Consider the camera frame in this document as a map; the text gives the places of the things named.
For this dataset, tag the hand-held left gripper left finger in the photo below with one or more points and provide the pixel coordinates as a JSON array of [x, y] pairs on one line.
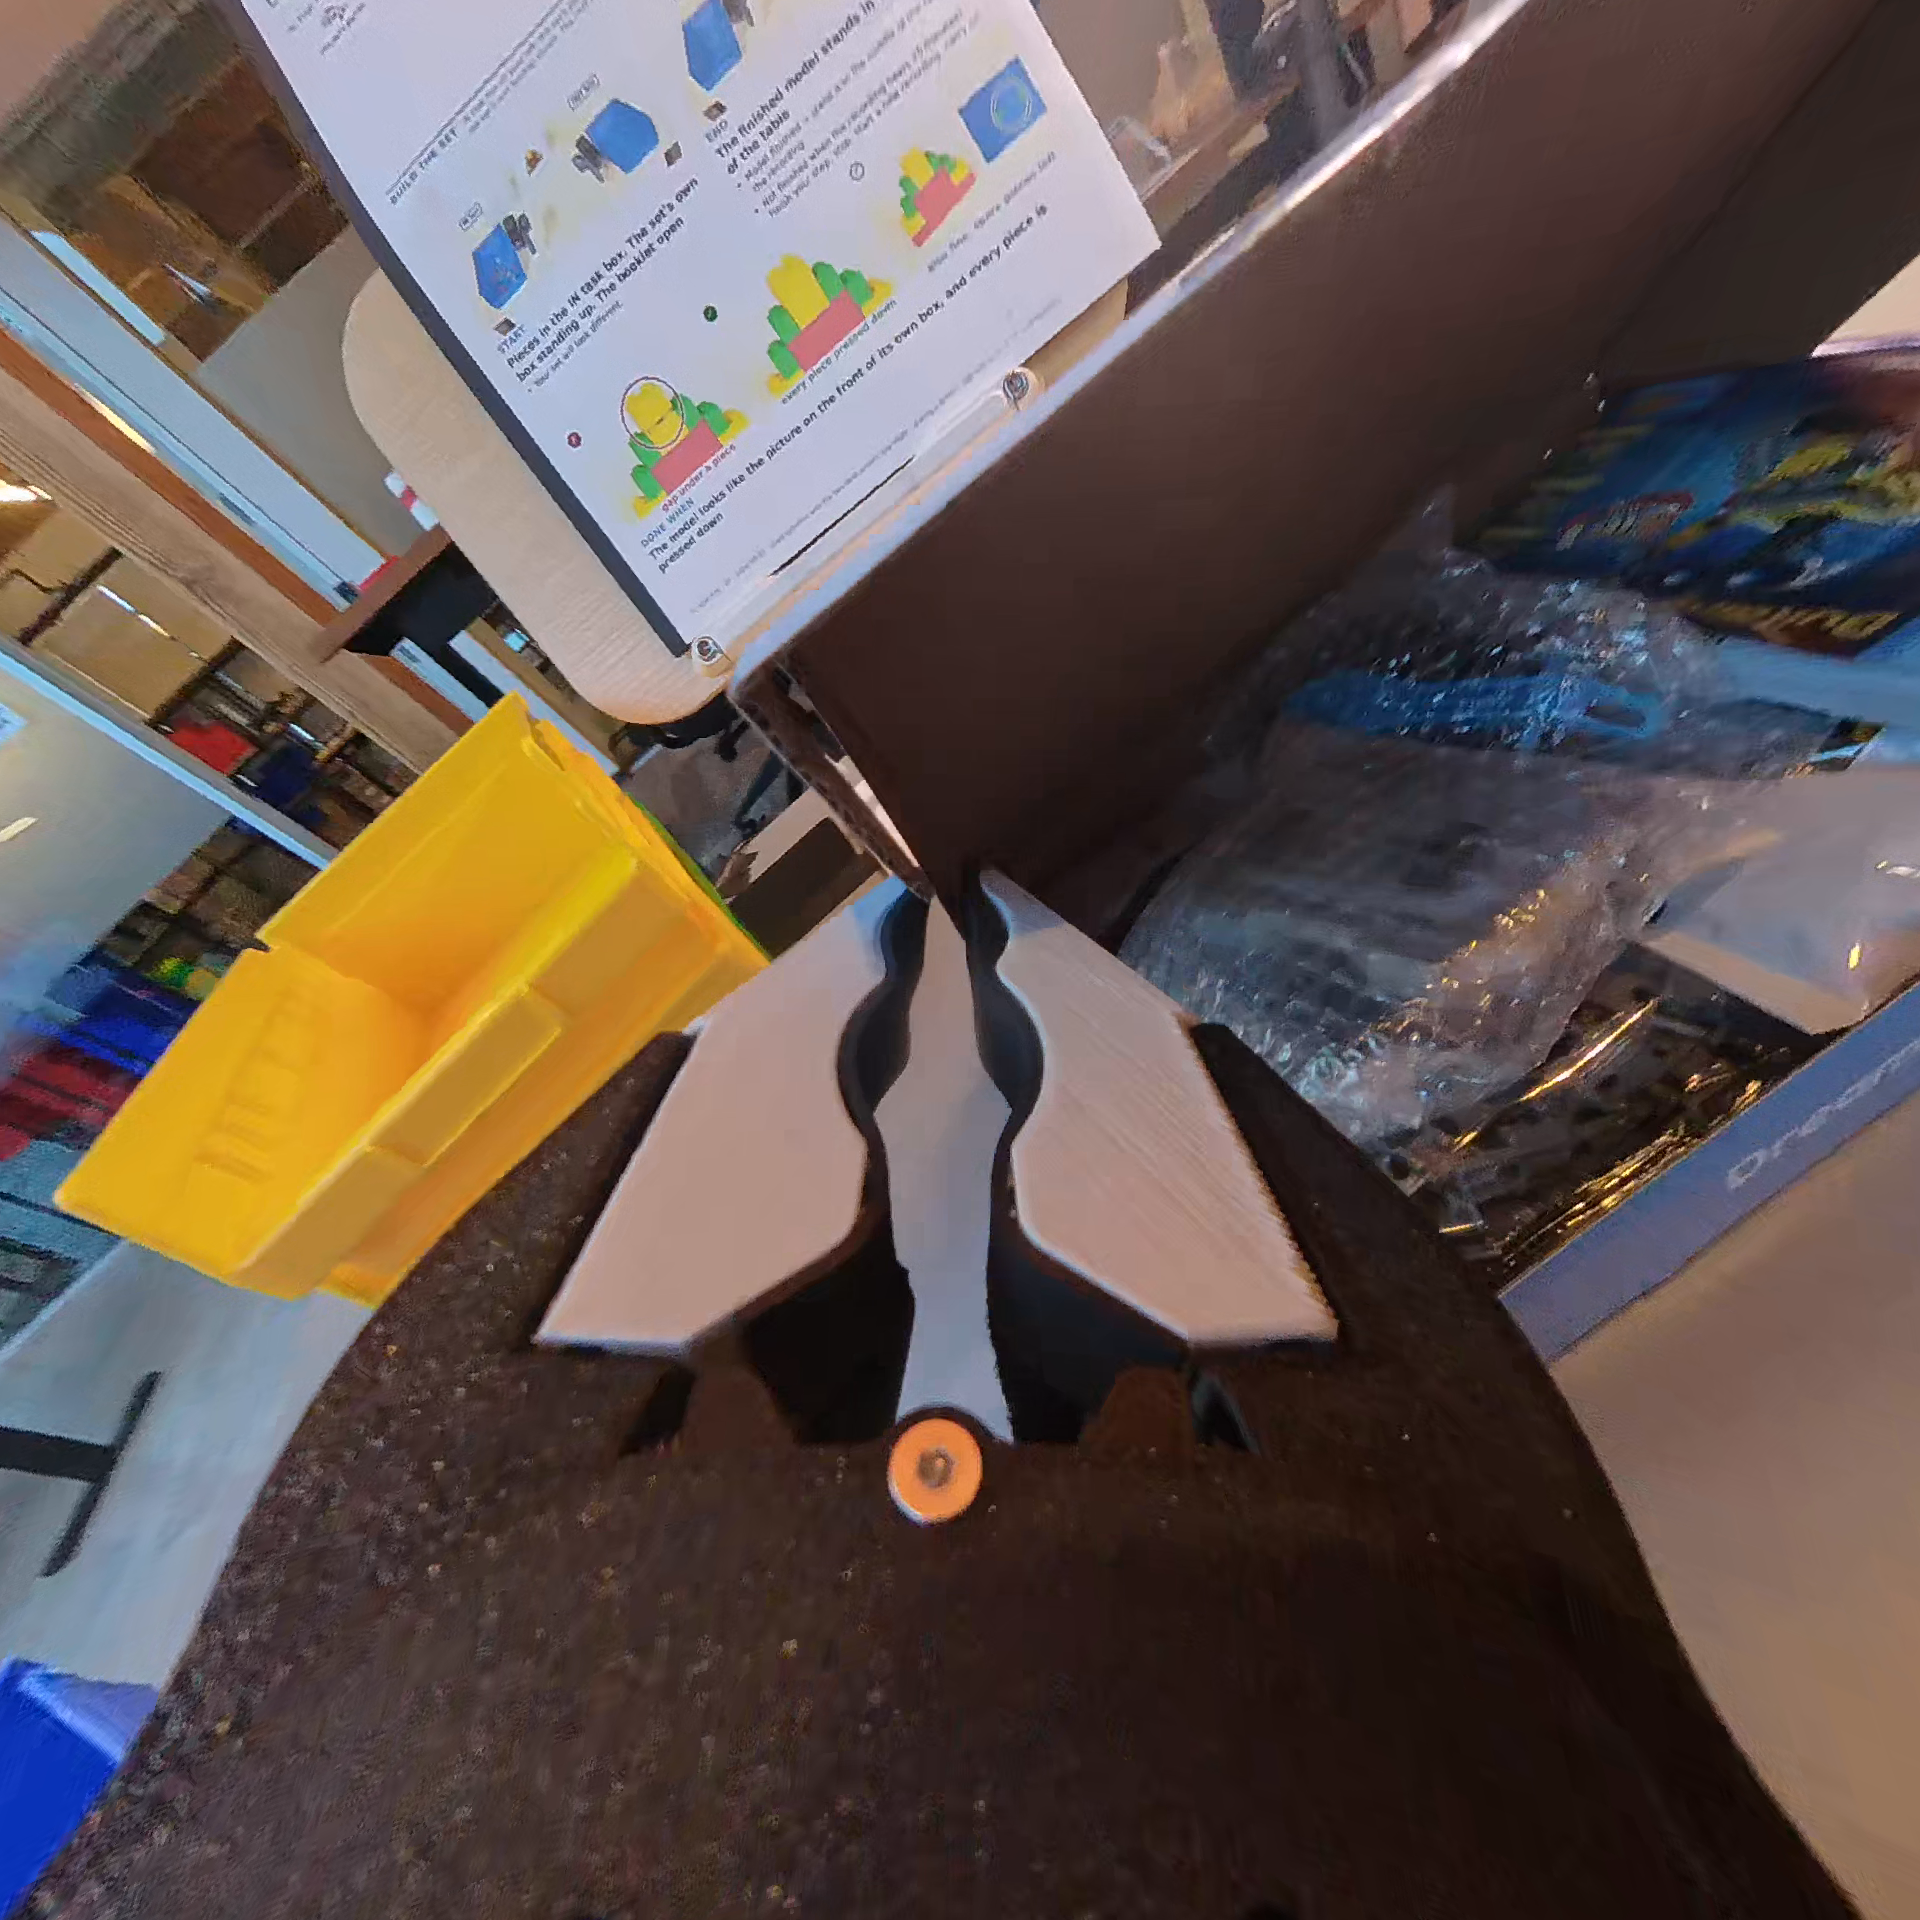
[[735, 1184]]

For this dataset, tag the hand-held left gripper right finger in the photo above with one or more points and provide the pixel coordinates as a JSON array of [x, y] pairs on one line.
[[1154, 1184]]

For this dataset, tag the blue cardboard kit box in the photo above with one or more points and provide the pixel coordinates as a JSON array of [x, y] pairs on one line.
[[1200, 523]]

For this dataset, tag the blue robot kit booklet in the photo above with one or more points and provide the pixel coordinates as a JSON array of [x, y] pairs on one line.
[[1723, 495]]

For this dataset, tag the blue storage bin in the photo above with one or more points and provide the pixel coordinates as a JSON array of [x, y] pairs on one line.
[[59, 1786]]

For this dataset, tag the grey desk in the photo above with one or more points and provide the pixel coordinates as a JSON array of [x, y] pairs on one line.
[[1770, 1499]]

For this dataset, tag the yellow storage bin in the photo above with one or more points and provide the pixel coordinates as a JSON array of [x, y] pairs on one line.
[[422, 1019]]

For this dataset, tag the bubble wrap bag blue parts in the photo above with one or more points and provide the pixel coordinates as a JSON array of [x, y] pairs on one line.
[[1471, 704]]

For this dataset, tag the white labelled parts bag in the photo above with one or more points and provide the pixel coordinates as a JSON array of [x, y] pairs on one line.
[[1800, 900]]

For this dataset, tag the white document stand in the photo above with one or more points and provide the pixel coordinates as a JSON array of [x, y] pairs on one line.
[[481, 495]]

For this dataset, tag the printed instruction sheet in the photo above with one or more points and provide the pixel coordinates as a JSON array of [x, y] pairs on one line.
[[720, 224]]

